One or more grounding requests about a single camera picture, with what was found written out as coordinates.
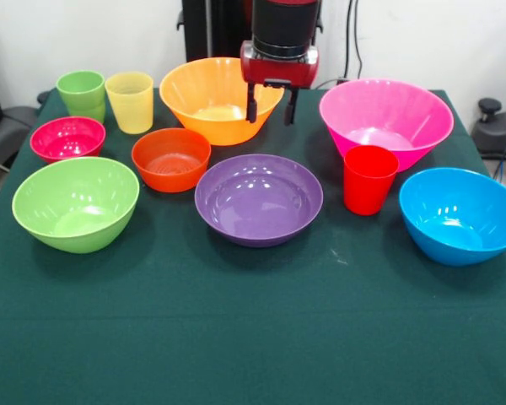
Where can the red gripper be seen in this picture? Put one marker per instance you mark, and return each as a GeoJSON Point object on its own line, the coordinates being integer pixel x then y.
{"type": "Point", "coordinates": [278, 69]}

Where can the large orange bowl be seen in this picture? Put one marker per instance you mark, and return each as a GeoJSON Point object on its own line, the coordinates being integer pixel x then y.
{"type": "Point", "coordinates": [211, 126]}

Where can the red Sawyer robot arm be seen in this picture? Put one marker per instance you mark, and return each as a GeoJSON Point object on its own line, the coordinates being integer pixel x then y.
{"type": "Point", "coordinates": [284, 29]}

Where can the purple bowl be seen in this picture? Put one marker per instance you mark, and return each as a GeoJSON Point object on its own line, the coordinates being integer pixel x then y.
{"type": "Point", "coordinates": [257, 202]}

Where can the small orange-red bowl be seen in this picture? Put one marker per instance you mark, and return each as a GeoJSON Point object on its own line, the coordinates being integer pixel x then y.
{"type": "Point", "coordinates": [170, 164]}

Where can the large pink bowl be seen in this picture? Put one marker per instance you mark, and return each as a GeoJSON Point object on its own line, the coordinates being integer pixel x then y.
{"type": "Point", "coordinates": [388, 114]}

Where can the red cup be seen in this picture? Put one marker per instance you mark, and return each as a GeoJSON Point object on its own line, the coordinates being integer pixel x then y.
{"type": "Point", "coordinates": [369, 185]}

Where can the yellow cup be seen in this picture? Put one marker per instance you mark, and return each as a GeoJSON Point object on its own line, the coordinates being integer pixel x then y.
{"type": "Point", "coordinates": [130, 105]}

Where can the green cup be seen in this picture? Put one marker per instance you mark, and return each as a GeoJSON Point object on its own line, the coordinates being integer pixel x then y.
{"type": "Point", "coordinates": [80, 90]}

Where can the small crimson bowl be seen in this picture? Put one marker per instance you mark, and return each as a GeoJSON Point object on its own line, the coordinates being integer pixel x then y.
{"type": "Point", "coordinates": [67, 139]}

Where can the blue bowl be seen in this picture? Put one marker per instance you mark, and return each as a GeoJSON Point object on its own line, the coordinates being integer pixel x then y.
{"type": "Point", "coordinates": [459, 219]}

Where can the light green bowl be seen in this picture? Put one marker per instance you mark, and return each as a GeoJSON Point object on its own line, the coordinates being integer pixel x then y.
{"type": "Point", "coordinates": [76, 206]}

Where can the dark green tablecloth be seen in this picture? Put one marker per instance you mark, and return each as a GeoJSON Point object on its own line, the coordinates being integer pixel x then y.
{"type": "Point", "coordinates": [253, 329]}

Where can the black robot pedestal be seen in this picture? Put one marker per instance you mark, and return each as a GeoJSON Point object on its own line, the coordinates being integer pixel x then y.
{"type": "Point", "coordinates": [198, 29]}

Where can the grey pedestal foot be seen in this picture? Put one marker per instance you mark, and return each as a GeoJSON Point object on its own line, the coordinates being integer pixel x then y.
{"type": "Point", "coordinates": [495, 135]}
{"type": "Point", "coordinates": [4, 135]}

